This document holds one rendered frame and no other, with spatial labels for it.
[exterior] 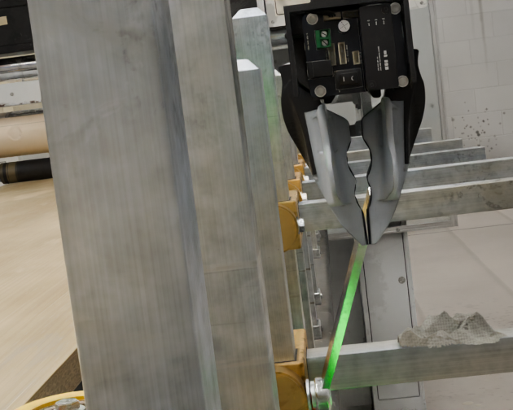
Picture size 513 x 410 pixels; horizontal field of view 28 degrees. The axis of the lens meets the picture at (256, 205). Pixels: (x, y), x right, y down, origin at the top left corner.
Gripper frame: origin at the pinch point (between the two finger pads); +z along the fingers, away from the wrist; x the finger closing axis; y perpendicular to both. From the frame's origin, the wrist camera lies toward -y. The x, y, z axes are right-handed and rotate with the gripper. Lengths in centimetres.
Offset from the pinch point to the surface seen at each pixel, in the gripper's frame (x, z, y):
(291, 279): -7.1, 10.1, -37.8
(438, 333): 5.3, 11.8, -16.1
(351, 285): -1.4, 4.9, -4.6
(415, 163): 11, 4, -92
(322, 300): -6, 29, -116
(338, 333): -2.6, 8.7, -7.0
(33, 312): -31.6, 9.0, -28.8
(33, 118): -91, -11, -246
